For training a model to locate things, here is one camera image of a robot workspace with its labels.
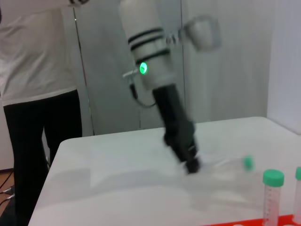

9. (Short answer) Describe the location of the orange test tube rack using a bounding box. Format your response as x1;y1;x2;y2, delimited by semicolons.
203;214;301;226

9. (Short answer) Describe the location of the clear tube with green cap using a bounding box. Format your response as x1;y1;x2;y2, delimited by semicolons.
262;169;285;226
293;166;301;223
199;154;256;175

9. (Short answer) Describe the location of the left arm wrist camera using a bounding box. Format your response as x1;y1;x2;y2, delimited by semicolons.
164;14;223;51

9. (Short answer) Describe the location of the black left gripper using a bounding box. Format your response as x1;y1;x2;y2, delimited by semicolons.
151;84;202;175

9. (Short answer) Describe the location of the left gripper connector cable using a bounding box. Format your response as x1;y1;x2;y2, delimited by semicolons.
122;68;158;108

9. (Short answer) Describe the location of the person in white shirt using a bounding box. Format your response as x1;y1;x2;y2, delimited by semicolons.
0;0;89;226

